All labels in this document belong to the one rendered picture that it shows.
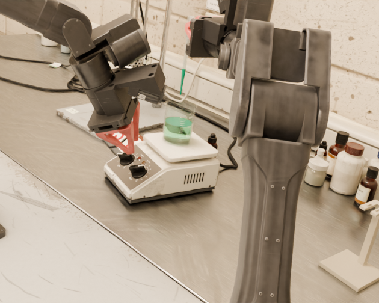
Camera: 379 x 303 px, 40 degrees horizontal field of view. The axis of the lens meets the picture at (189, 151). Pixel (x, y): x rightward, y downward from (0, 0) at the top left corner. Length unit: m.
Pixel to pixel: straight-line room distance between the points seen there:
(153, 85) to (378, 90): 0.63
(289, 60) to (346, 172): 0.63
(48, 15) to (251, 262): 0.49
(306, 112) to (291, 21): 0.89
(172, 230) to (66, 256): 0.20
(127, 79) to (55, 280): 0.33
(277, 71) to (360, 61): 0.75
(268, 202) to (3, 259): 0.47
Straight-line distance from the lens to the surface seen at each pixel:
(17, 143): 1.21
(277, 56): 0.58
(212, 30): 0.88
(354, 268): 0.95
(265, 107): 0.51
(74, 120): 1.33
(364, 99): 1.32
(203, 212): 1.00
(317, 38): 0.56
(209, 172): 1.05
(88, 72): 0.85
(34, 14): 0.81
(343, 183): 1.19
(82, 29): 0.82
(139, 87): 0.85
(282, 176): 0.51
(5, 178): 1.07
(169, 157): 0.99
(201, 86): 1.55
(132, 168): 1.00
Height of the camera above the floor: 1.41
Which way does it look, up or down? 24 degrees down
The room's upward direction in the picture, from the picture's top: 9 degrees clockwise
